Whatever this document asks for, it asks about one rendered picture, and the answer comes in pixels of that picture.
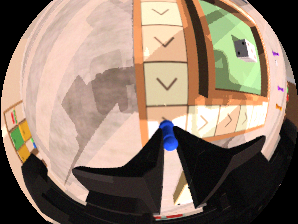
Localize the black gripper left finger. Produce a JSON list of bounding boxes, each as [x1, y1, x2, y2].
[[72, 128, 165, 216]]

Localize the white die with black pips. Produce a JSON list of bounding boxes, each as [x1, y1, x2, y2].
[[234, 39, 257, 63]]

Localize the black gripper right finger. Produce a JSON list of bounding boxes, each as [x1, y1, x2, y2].
[[173, 127, 266, 209]]

